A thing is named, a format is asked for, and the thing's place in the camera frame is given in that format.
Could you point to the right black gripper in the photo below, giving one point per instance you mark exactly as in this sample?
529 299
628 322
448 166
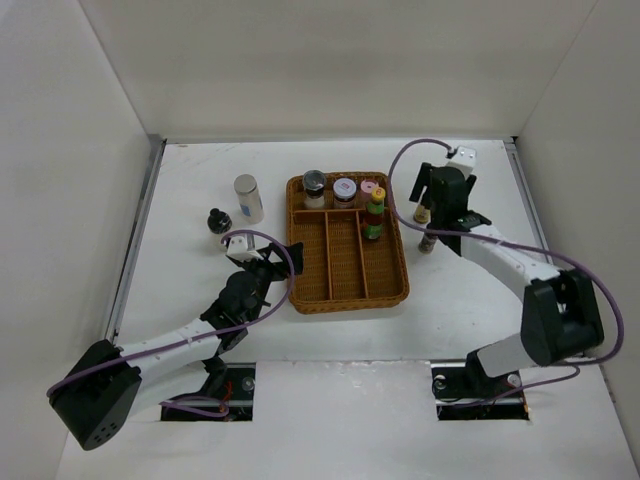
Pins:
421 182

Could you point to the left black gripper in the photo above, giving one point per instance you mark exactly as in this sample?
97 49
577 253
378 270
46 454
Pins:
279 273

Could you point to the yellow-label oil bottle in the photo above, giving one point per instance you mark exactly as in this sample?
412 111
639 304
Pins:
422 212

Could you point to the black-cap pepper jar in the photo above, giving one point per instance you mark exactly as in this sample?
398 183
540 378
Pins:
427 243

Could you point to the pink-cap spice shaker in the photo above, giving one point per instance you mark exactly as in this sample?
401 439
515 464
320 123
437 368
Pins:
367 187

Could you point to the black-top salt grinder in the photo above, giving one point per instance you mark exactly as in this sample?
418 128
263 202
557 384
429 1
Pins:
314 183

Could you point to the green-label chili sauce bottle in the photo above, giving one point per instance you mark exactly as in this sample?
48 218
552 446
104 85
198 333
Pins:
372 224

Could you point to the white-lid sauce jar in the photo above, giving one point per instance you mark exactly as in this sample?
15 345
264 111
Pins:
344 193

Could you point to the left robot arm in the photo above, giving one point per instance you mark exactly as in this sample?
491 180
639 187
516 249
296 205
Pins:
111 382

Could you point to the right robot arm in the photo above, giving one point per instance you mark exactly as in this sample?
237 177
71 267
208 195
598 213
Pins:
560 317

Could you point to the silver-lid jar white beads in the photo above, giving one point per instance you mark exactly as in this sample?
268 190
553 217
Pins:
247 191

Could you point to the small black round bottle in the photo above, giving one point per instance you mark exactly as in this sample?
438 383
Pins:
218 222

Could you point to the brown wicker divided basket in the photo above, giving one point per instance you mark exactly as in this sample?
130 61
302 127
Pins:
343 270

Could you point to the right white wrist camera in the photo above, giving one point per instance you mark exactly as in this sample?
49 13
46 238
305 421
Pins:
462 158

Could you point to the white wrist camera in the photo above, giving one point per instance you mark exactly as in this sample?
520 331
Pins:
230 247
462 158

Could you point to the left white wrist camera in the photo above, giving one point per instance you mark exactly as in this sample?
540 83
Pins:
230 247

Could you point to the right aluminium table rail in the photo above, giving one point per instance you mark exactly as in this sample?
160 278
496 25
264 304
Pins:
512 153

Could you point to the aluminium table rail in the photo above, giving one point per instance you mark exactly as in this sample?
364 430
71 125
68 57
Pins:
512 153
116 310

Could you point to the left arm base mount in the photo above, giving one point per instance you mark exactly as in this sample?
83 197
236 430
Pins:
227 395

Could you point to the left aluminium table rail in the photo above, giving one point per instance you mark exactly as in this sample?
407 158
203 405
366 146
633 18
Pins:
116 310

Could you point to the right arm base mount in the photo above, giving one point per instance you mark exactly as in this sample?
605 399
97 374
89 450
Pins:
463 392

